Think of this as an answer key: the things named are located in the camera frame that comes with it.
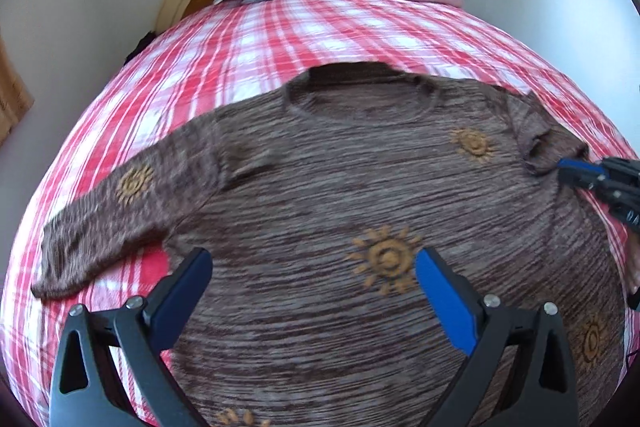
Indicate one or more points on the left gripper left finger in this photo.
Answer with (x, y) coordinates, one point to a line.
(86, 389)

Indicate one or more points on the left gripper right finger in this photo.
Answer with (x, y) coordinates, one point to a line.
(540, 389)

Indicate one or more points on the yellow side window curtain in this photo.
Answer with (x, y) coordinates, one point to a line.
(15, 99)

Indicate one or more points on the brown knit sun-pattern sweater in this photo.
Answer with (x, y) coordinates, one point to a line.
(313, 201)

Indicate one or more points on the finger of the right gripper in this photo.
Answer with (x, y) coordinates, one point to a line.
(580, 166)
(596, 183)

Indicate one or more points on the red white plaid bedsheet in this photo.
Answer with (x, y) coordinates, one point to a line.
(225, 53)

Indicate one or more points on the black object beside bed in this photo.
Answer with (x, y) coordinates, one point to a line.
(142, 44)

